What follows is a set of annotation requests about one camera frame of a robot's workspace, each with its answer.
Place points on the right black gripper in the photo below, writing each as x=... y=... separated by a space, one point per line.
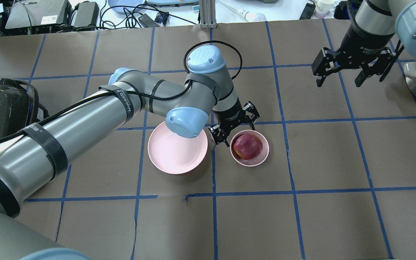
x=359 y=47

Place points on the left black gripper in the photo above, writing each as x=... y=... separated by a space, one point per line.
x=229 y=113

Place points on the red apple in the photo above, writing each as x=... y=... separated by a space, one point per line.
x=247 y=146

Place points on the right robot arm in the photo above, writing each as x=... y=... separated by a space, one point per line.
x=379 y=32

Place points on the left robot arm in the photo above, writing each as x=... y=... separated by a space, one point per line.
x=40 y=152

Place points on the pink bowl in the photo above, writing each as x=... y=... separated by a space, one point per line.
x=263 y=155

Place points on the pink plate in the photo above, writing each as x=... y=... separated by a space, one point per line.
x=173 y=154

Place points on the blue plate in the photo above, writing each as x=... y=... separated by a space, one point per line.
x=119 y=5

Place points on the white plastic cup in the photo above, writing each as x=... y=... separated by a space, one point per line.
x=322 y=8

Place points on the black power adapter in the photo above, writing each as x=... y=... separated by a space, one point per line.
x=146 y=22

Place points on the black rice cooker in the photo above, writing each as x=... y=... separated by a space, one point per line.
x=20 y=106

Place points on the aluminium frame post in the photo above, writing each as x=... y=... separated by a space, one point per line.
x=207 y=14

